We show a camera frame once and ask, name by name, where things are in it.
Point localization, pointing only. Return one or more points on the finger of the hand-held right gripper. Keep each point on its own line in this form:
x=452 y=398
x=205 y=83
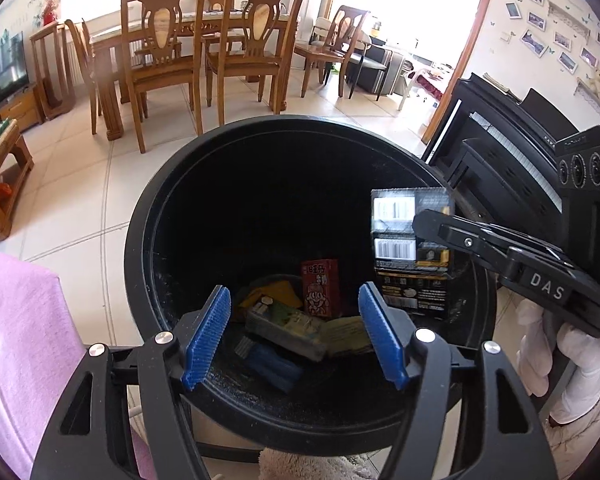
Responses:
x=460 y=237

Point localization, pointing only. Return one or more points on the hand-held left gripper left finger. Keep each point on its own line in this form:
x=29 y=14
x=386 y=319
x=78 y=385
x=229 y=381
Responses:
x=207 y=335

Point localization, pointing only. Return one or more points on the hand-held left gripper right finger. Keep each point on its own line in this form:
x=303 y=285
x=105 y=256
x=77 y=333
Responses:
x=380 y=340

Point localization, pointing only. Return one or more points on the tan paper packet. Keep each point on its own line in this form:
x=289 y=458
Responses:
x=347 y=337

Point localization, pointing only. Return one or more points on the black printed box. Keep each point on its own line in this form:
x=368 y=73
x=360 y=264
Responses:
x=405 y=280

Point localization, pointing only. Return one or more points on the blue ribbed packet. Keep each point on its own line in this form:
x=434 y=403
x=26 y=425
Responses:
x=275 y=367

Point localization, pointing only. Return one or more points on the red cartoon print box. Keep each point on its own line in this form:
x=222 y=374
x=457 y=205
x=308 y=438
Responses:
x=320 y=287

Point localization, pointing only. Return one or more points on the yellow packet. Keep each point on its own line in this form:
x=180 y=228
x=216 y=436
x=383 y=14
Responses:
x=275 y=292

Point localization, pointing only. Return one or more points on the cream bag with green print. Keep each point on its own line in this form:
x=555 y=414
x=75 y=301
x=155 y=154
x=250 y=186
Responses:
x=290 y=330

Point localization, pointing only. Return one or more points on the black trash bin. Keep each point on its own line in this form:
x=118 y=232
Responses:
x=260 y=200

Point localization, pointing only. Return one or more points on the person's right forearm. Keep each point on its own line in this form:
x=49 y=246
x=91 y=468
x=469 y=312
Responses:
x=580 y=450

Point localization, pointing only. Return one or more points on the person's right hand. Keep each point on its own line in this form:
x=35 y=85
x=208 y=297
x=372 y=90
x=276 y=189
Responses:
x=577 y=365

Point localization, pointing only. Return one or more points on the black upright piano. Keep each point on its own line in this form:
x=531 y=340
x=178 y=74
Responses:
x=500 y=160

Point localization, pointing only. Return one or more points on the teddy bear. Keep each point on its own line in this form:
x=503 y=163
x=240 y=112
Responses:
x=599 y=84

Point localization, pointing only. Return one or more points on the small table with red cloth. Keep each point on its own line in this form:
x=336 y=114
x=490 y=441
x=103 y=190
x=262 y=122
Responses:
x=427 y=82

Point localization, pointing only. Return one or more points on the pink tablecloth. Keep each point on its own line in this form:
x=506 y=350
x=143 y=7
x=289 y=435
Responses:
x=20 y=335

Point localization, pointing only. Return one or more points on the grey chair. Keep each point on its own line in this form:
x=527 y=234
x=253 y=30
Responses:
x=375 y=65

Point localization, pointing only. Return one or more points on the wooden coffee table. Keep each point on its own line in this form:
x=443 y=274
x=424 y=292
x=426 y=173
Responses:
x=5 y=170

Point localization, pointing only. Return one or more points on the wooden television stand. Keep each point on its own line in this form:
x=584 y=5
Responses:
x=27 y=105

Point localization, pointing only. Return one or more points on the wooden dining table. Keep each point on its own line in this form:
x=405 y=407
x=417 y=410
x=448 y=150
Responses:
x=115 y=45

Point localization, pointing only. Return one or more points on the tall wooden plant stand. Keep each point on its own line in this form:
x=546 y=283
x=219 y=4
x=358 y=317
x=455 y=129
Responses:
x=52 y=70

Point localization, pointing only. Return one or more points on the flat screen television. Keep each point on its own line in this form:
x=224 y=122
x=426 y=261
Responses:
x=2 y=72

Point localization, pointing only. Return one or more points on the red flower vase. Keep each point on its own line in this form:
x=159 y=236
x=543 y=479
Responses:
x=51 y=7

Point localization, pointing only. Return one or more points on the white wall shelf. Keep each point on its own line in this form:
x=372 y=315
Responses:
x=592 y=100

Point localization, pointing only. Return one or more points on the group of wall photo frames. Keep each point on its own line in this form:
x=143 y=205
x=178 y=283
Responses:
x=535 y=20

